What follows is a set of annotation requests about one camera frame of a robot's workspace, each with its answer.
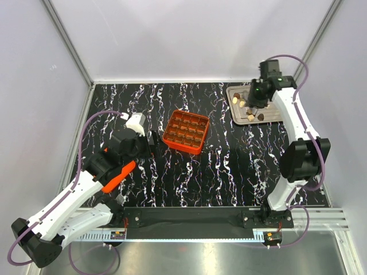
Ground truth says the orange chocolate box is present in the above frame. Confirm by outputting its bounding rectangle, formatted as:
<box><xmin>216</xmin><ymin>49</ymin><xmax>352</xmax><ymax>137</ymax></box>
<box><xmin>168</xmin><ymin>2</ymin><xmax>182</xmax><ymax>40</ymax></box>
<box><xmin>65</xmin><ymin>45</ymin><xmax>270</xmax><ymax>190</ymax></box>
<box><xmin>162</xmin><ymin>109</ymin><xmax>210</xmax><ymax>155</ymax></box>

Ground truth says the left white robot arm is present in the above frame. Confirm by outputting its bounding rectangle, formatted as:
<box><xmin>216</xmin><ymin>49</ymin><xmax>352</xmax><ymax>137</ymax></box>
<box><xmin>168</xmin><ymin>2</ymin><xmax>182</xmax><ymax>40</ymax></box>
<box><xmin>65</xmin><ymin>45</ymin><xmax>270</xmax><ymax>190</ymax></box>
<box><xmin>11</xmin><ymin>128</ymin><xmax>159</xmax><ymax>268</ymax></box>

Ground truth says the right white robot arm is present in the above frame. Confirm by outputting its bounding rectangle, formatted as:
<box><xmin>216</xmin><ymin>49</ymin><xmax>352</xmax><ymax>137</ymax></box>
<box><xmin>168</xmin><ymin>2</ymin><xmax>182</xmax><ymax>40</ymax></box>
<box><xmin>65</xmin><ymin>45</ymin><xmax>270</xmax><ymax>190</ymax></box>
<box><xmin>247</xmin><ymin>76</ymin><xmax>331</xmax><ymax>227</ymax></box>

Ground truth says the silver metal tray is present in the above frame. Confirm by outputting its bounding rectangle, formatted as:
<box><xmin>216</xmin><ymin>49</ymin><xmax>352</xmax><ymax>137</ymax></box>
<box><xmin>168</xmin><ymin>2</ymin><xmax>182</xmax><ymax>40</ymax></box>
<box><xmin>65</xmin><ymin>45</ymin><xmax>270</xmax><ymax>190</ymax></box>
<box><xmin>226</xmin><ymin>86</ymin><xmax>283</xmax><ymax>125</ymax></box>

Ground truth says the orange box lid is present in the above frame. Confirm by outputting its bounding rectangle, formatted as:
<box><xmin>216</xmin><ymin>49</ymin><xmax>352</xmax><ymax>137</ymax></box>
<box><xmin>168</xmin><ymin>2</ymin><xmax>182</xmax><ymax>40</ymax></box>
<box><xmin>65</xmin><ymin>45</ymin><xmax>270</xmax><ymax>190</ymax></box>
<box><xmin>101</xmin><ymin>161</ymin><xmax>136</xmax><ymax>194</ymax></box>

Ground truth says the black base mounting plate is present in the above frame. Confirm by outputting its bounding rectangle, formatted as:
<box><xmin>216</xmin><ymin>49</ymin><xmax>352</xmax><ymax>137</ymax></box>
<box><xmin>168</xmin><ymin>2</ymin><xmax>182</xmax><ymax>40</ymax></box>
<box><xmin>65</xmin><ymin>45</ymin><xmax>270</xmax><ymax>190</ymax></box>
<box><xmin>123</xmin><ymin>206</ymin><xmax>294</xmax><ymax>229</ymax></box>

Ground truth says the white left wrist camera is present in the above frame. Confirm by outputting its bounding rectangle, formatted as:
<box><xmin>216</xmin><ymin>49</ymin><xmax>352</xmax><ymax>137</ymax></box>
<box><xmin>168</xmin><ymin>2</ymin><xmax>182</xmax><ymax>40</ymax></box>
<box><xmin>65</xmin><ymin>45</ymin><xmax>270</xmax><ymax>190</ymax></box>
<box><xmin>125</xmin><ymin>113</ymin><xmax>146</xmax><ymax>136</ymax></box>

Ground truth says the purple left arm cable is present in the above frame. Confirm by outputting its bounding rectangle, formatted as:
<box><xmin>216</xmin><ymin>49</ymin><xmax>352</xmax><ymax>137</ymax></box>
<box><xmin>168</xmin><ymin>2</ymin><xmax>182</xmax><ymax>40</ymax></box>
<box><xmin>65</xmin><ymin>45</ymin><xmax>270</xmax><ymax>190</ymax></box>
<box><xmin>7</xmin><ymin>111</ymin><xmax>128</xmax><ymax>273</ymax></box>

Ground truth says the aluminium frame rail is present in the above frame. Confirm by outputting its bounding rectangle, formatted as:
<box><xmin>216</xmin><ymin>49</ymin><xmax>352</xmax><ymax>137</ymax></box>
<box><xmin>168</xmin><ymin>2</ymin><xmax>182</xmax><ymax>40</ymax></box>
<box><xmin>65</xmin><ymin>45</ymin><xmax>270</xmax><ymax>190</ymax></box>
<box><xmin>41</xmin><ymin>0</ymin><xmax>93</xmax><ymax>87</ymax></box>

